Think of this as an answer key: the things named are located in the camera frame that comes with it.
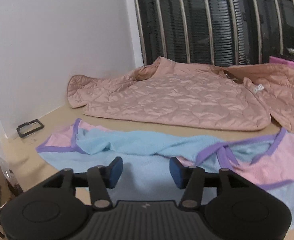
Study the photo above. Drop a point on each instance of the steel window railing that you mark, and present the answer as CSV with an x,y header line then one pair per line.
x,y
219,32

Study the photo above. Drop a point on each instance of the magenta flat box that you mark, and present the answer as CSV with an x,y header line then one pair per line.
x,y
277,60

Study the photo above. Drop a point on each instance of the black rectangular frame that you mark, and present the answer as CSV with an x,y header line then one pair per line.
x,y
28,128

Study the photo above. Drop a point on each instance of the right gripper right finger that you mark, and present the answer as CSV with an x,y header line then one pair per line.
x,y
191,180

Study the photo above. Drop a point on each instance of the pink blue purple garment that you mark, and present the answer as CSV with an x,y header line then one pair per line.
x,y
267,160

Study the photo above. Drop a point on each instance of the pink quilted jacket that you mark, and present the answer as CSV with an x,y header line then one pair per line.
x,y
235,98

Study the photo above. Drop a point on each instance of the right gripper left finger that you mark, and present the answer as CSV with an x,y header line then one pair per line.
x,y
100,178

